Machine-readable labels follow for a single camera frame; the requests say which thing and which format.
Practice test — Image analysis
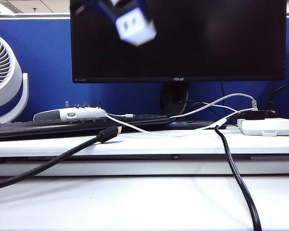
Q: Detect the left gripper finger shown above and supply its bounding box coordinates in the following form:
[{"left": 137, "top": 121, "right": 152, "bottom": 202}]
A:
[
  {"left": 97, "top": 0, "right": 122, "bottom": 24},
  {"left": 134, "top": 0, "right": 156, "bottom": 25}
]

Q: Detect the white charging base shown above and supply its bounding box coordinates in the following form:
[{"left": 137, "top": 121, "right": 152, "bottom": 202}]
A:
[{"left": 115, "top": 6, "right": 158, "bottom": 47}]

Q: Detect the white Type-C charging cable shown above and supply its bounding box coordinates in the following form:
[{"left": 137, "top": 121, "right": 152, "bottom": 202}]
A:
[{"left": 105, "top": 103, "right": 250, "bottom": 138}]

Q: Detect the black ASUS monitor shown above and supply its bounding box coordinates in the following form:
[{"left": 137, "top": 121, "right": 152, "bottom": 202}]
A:
[{"left": 69, "top": 0, "right": 287, "bottom": 84}]

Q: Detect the blue office partition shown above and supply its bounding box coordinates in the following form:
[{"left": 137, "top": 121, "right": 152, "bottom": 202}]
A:
[{"left": 0, "top": 13, "right": 289, "bottom": 123}]

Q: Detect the black monitor stand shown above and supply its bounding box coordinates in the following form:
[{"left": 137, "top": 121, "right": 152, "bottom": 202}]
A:
[{"left": 160, "top": 82, "right": 190, "bottom": 117}]

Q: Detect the white grey handheld device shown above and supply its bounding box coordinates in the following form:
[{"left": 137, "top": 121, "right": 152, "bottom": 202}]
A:
[{"left": 33, "top": 101, "right": 108, "bottom": 122}]

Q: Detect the dark blue mouse pad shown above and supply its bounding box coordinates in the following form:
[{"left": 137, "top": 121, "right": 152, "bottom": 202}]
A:
[{"left": 170, "top": 121, "right": 219, "bottom": 131}]

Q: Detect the white desk fan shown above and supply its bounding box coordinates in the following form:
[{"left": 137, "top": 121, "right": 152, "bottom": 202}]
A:
[{"left": 0, "top": 32, "right": 29, "bottom": 125}]

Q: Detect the black keyboard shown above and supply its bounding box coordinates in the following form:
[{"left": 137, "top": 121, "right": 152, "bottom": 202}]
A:
[{"left": 0, "top": 115, "right": 177, "bottom": 142}]

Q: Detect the white desk riser shelf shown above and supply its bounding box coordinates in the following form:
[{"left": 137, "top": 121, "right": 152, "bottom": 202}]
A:
[{"left": 0, "top": 125, "right": 289, "bottom": 178}]

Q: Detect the black plug adapter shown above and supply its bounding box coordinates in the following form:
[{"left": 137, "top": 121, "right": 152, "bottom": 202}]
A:
[{"left": 243, "top": 110, "right": 266, "bottom": 121}]

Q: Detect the white power strip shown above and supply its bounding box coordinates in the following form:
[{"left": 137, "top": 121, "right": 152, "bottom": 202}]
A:
[{"left": 236, "top": 118, "right": 289, "bottom": 137}]

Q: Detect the thin black cable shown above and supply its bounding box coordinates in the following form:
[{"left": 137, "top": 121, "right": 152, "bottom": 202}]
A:
[
  {"left": 220, "top": 81, "right": 230, "bottom": 118},
  {"left": 175, "top": 100, "right": 221, "bottom": 116}
]

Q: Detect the white ethernet cable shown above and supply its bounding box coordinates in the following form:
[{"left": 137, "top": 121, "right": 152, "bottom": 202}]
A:
[{"left": 170, "top": 93, "right": 259, "bottom": 119}]

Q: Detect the black looped cable with plug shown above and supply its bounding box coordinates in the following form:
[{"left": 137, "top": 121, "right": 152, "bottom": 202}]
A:
[{"left": 266, "top": 84, "right": 289, "bottom": 118}]

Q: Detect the black HDMI cable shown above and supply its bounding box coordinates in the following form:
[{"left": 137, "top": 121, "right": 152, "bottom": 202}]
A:
[{"left": 0, "top": 126, "right": 123, "bottom": 192}]

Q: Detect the thick black power cable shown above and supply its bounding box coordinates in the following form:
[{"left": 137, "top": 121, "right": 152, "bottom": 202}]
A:
[{"left": 210, "top": 113, "right": 263, "bottom": 231}]

